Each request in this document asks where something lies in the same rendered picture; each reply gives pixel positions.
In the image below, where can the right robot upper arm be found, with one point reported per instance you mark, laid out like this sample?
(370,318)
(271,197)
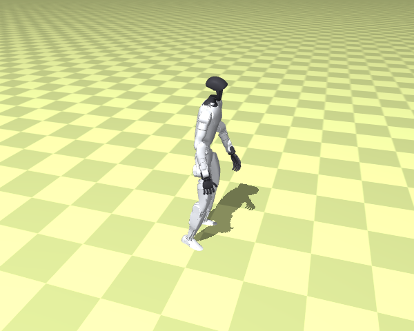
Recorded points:
(203,123)

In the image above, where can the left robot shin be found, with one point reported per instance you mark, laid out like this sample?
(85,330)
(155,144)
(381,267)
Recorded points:
(209,207)

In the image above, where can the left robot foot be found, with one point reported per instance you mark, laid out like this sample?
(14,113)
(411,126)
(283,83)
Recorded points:
(209,222)

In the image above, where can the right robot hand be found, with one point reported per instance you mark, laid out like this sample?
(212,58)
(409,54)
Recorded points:
(208,184)

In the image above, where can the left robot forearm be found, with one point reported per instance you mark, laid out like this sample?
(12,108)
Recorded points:
(225,140)

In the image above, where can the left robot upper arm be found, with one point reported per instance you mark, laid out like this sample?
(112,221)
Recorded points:
(221,125)

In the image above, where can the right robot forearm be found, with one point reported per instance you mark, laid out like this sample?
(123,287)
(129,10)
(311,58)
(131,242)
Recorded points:
(201,158)

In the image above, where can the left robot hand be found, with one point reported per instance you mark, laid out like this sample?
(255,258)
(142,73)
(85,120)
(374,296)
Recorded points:
(235,159)

